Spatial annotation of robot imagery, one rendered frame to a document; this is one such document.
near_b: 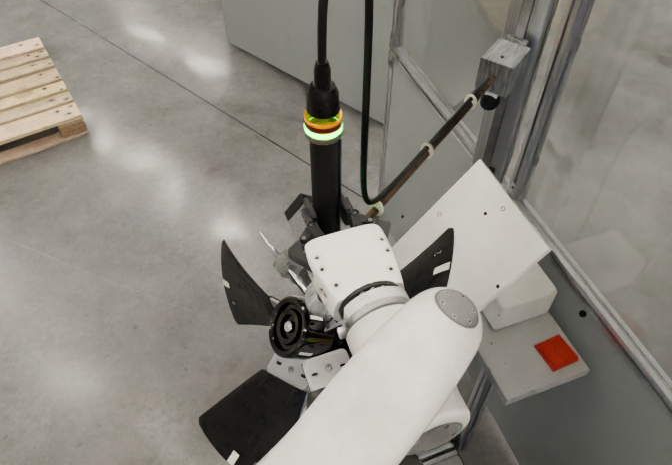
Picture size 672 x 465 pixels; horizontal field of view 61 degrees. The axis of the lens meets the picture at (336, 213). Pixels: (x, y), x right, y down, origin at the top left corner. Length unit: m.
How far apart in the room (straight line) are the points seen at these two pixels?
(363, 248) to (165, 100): 3.21
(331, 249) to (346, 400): 0.24
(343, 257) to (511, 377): 0.93
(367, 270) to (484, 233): 0.57
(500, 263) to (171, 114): 2.82
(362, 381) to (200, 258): 2.39
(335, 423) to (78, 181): 3.02
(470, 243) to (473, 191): 0.11
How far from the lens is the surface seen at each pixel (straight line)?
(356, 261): 0.67
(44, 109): 3.77
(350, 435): 0.49
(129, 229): 3.06
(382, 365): 0.48
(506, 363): 1.55
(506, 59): 1.22
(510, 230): 1.17
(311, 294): 0.91
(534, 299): 1.55
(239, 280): 1.34
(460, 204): 1.25
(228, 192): 3.11
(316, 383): 1.11
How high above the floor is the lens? 2.18
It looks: 48 degrees down
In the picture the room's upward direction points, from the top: straight up
